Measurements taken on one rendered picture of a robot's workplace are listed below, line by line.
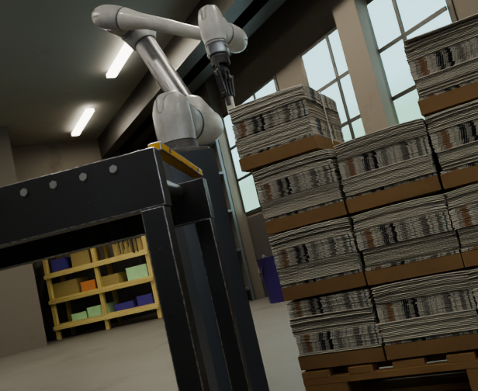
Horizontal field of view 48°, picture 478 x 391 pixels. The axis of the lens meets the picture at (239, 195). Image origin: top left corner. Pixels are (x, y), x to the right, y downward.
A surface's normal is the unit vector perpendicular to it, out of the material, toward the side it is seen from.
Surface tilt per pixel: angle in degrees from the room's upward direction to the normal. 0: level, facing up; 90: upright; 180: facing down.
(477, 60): 90
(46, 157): 90
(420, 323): 90
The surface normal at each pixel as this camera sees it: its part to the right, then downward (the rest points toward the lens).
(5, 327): 0.45, -0.22
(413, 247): -0.46, 0.00
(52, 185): -0.13, -0.09
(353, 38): -0.86, 0.15
